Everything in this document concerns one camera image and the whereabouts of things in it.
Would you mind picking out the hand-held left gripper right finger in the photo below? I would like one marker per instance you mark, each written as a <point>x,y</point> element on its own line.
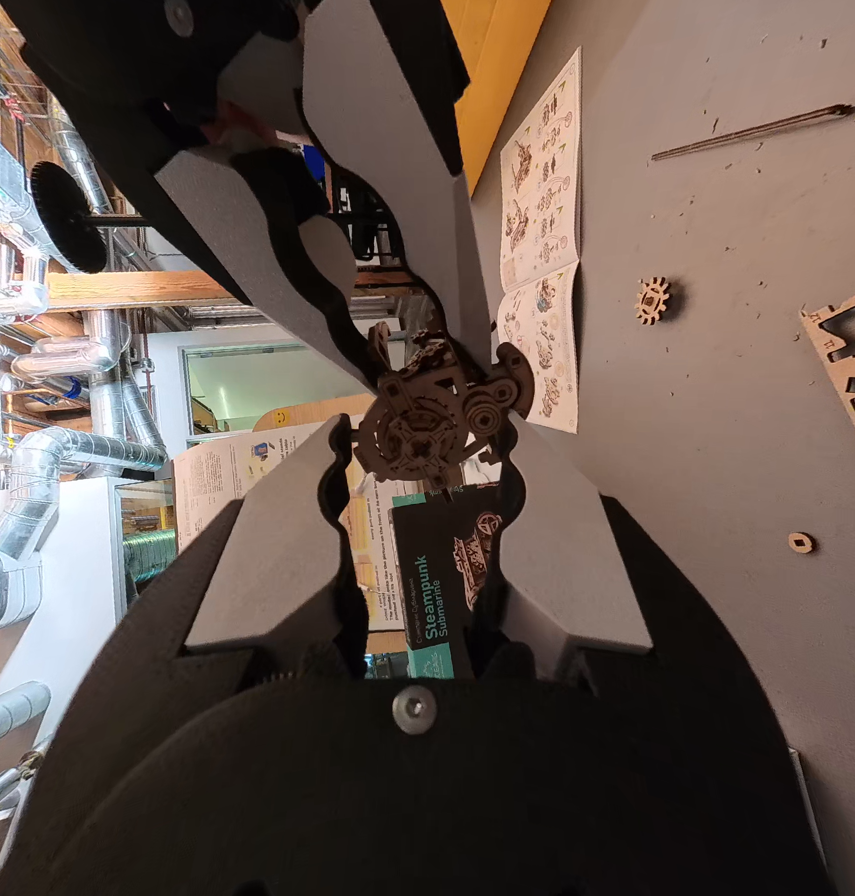
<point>574,560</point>

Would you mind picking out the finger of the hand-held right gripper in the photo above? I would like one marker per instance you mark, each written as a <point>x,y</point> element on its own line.
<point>217,210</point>
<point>371,105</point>

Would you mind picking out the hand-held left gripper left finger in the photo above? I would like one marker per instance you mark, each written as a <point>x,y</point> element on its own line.
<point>273,560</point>

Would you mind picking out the dark wooden model assembly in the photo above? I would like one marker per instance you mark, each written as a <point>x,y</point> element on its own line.
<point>413,420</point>

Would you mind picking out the dark teal model kit box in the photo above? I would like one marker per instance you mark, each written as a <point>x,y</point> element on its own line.
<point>434,595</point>

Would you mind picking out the white printed paper sheet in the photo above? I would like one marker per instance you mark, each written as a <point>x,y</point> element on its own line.
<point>210,476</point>

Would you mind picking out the yellow board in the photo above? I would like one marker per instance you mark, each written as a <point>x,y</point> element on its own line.
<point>497,70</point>

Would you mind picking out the black round ribbed fixture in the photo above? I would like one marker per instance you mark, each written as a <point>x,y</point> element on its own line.
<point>63,217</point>

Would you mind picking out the tan smiley board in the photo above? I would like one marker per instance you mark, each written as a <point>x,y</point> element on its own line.
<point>308,413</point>

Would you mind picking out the open instruction booklet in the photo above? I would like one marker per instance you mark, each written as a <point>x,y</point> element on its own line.
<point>546,210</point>

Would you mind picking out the small wooden washer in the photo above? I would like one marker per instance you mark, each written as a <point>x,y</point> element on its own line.
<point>810,544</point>

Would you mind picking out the small wooden gear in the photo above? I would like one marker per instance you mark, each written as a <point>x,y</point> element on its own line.
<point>669,308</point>

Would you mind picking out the silver metal pipes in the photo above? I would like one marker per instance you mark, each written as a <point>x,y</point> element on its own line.
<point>7,714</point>

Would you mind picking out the cut plywood part sheet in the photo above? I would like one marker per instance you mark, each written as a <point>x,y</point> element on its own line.
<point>829,350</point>

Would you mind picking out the thin wooden stick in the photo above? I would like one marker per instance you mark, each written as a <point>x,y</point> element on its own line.
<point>749,131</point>

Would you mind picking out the bent silver duct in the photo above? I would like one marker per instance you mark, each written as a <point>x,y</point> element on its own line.
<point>49,455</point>

